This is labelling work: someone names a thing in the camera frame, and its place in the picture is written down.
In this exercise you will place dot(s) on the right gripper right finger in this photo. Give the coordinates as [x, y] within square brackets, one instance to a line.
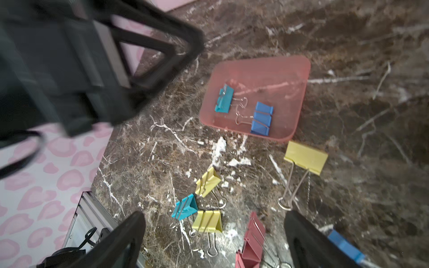
[309, 248]

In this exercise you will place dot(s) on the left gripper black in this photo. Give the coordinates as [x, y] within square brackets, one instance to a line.
[59, 65]

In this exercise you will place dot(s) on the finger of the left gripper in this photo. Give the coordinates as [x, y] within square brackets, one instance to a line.
[159, 76]

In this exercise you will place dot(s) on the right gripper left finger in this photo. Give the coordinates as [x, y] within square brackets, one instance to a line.
[120, 249]

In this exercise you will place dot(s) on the blue binder clip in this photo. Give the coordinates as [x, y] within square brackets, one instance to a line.
[346, 247]
[260, 121]

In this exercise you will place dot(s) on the pink binder clip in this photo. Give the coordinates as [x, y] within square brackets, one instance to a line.
[256, 251]

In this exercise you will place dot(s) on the teal binder clip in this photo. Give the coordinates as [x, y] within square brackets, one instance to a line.
[226, 100]
[185, 208]

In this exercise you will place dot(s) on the pink plastic storage box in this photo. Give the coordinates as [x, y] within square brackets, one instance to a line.
[279, 82]

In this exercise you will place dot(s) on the pink box lid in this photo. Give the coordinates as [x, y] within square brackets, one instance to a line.
[169, 5]

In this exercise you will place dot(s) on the large yellow binder clip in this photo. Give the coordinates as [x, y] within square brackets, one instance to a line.
[310, 159]

